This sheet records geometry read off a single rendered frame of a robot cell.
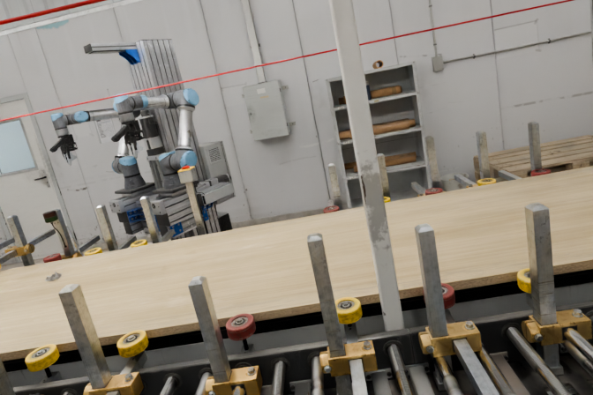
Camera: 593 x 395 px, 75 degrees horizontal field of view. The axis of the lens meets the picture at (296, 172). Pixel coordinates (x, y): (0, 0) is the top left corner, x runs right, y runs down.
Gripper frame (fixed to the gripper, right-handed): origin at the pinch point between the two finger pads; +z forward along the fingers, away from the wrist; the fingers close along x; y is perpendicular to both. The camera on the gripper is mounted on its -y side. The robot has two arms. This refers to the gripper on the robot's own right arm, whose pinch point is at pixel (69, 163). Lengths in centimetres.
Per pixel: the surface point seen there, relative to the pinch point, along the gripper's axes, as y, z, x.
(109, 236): -26, 38, -83
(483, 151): 82, 29, -249
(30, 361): -93, 41, -162
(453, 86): 328, 11, -176
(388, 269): -35, 32, -247
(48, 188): 75, 39, 263
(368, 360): -51, 48, -246
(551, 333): -27, 48, -282
